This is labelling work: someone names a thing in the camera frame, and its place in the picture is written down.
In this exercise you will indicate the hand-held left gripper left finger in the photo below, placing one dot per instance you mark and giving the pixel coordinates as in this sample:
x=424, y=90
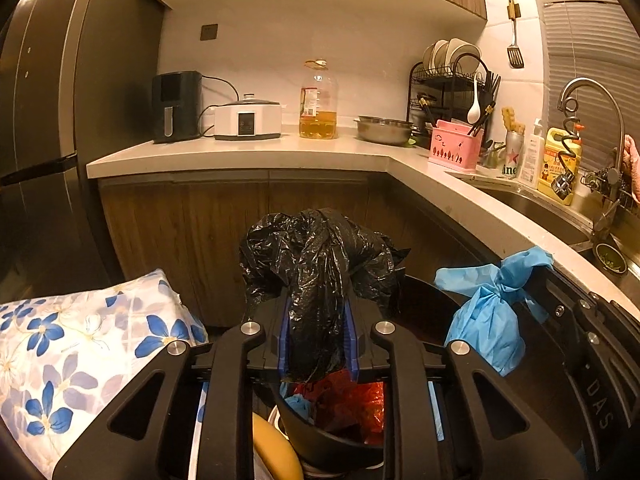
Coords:
x=272, y=355

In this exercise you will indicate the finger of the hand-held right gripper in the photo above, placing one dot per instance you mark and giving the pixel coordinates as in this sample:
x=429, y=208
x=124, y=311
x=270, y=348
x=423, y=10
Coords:
x=570, y=320

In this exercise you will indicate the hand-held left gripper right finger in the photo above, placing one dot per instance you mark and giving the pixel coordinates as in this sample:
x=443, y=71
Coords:
x=362, y=355

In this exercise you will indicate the red plastic bag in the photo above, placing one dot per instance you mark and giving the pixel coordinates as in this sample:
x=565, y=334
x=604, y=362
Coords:
x=370, y=405

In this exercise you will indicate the blue disposable glove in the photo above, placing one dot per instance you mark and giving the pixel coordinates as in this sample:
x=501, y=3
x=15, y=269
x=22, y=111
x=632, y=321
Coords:
x=300, y=407

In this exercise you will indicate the blue plastic bag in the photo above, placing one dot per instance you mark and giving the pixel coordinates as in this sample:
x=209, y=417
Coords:
x=482, y=320

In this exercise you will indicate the black plastic bag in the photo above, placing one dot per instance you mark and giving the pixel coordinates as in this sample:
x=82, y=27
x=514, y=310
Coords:
x=315, y=270

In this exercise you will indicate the black trash bin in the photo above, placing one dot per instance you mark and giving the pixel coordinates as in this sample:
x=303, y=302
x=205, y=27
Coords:
x=330, y=447

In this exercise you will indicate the round sink strainer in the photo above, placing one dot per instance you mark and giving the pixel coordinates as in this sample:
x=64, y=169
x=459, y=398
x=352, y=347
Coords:
x=610, y=259

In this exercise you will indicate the yellow round object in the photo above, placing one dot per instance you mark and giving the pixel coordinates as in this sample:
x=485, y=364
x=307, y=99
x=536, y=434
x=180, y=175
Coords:
x=277, y=452

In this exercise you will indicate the steel kitchen sink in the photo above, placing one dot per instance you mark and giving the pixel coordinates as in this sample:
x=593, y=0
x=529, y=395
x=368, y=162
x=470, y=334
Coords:
x=540, y=215

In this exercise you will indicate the coiled black faucet sprayer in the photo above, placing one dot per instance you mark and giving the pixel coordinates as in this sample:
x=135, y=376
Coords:
x=562, y=182

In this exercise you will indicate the yellow detergent bottle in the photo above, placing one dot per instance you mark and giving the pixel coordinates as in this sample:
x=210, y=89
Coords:
x=550, y=160

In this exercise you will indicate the white pump bottle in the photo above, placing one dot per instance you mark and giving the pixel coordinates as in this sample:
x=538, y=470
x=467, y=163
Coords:
x=531, y=160

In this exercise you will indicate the pink cloth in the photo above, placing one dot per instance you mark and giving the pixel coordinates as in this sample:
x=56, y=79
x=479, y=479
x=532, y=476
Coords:
x=632, y=165

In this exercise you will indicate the silver beer can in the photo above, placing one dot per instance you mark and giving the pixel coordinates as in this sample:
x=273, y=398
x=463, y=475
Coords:
x=511, y=160

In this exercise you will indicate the blue floral tablecloth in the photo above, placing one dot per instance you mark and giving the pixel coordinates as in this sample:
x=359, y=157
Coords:
x=75, y=360

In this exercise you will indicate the kitchen counter with wooden cabinets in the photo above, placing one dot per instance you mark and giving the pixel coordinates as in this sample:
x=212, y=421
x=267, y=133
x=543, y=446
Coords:
x=225, y=155

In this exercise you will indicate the pink utensil holder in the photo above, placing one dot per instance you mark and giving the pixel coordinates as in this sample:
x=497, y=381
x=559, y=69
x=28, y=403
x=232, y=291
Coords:
x=452, y=150

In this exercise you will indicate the yellow lattice scrubber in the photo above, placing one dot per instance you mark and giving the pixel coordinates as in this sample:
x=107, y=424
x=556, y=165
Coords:
x=511, y=120

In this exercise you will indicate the stainless steel bowl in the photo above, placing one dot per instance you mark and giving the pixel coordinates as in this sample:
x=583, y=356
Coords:
x=384, y=131

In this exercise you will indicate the white ceramic spoon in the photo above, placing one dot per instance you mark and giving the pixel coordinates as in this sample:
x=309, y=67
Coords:
x=473, y=112

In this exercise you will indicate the white electric cooker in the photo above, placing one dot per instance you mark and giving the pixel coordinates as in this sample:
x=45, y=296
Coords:
x=250, y=120

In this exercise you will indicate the steel kitchen faucet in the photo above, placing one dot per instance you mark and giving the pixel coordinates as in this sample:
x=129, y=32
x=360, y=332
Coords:
x=590, y=82

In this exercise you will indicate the cooking oil bottle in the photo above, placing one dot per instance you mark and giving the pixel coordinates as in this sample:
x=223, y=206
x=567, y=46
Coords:
x=318, y=115

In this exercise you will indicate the black chopsticks bundle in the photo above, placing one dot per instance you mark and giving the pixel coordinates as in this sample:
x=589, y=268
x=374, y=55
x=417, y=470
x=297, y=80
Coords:
x=492, y=85

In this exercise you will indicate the hanging slotted spatula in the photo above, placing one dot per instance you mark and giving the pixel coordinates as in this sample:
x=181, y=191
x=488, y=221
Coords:
x=516, y=57

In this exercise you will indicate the black air fryer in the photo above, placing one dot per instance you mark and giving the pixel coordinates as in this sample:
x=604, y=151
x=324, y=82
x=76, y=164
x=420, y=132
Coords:
x=175, y=105

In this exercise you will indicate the grey window blinds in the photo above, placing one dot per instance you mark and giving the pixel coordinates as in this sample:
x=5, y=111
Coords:
x=590, y=35

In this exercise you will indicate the white plate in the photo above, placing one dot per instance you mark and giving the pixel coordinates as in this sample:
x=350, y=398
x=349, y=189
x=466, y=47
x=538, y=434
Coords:
x=441, y=54
x=429, y=57
x=465, y=49

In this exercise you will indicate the dark steel refrigerator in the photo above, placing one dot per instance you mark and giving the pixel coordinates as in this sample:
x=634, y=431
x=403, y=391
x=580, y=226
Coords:
x=50, y=135

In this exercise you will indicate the dark wall socket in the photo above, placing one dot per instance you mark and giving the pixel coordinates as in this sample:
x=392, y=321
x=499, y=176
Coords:
x=209, y=32

